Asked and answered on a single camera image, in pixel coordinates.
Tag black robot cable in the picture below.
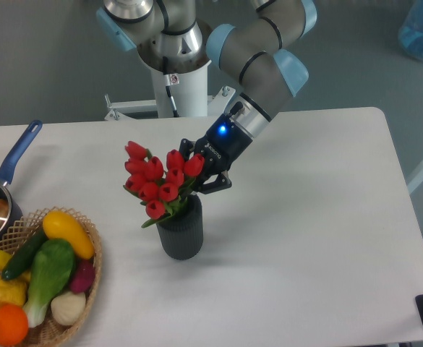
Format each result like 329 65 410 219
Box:
162 56 180 118

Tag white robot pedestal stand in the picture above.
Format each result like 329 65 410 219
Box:
103 17 236 121

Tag green bok choy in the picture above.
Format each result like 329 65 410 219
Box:
23 239 75 328

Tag orange fruit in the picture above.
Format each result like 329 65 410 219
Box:
0 304 28 346

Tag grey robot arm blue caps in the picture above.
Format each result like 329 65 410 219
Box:
96 1 317 194

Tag white garlic bulb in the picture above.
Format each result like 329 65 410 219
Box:
51 291 86 326

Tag yellow squash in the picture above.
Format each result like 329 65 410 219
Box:
42 210 95 260

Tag dark grey ribbed vase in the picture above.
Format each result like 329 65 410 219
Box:
157 195 204 260

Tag red tulip bouquet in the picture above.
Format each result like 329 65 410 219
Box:
124 141 205 228

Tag dark green cucumber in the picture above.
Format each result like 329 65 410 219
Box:
1 228 48 280

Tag yellow corn cob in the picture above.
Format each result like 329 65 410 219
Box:
0 276 27 307

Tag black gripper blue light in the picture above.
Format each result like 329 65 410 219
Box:
179 114 252 194

